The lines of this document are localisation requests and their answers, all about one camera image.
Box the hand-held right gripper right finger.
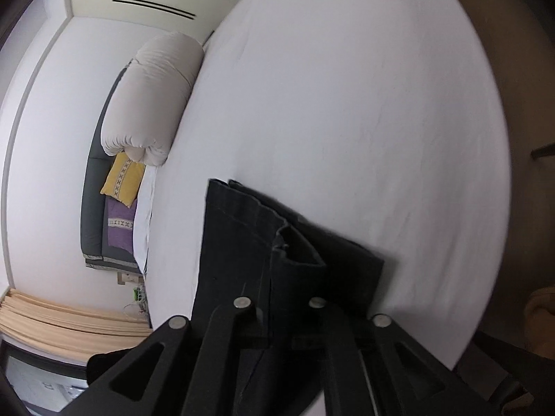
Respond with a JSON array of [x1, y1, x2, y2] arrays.
[[291, 297, 501, 416]]

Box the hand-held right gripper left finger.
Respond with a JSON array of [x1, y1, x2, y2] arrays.
[[61, 297, 273, 416]]

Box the black pants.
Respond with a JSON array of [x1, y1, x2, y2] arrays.
[[191, 177, 386, 416]]

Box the small items on nightstand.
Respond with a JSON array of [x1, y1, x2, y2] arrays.
[[123, 285, 151, 318]]

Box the white pillow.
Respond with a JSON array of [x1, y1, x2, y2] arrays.
[[132, 166, 159, 276]]

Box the purple patterned pillow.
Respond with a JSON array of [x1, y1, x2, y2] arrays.
[[101, 197, 139, 254]]

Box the beige curtain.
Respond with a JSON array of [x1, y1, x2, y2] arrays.
[[0, 288, 155, 361]]

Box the grey upholstered headboard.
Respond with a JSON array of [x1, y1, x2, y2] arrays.
[[80, 62, 145, 270]]

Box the yellow patterned pillow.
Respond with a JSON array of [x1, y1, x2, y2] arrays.
[[100, 152, 146, 208]]

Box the black framed glass door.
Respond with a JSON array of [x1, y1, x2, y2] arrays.
[[0, 340, 93, 416]]

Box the bed with white sheet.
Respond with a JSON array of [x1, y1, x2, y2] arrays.
[[134, 0, 511, 416]]

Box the rolled white duvet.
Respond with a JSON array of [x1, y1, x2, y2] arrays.
[[101, 32, 205, 168]]

